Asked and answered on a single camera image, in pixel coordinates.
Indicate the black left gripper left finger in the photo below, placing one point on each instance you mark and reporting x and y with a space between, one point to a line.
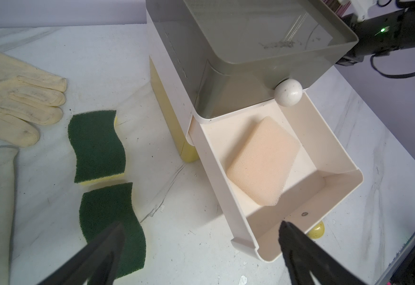
97 263

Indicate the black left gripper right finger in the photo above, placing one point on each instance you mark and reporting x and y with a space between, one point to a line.
305 260

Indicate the olive three-drawer cabinet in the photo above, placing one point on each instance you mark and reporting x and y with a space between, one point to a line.
215 67

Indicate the beige rubber glove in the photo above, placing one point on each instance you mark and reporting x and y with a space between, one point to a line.
28 97

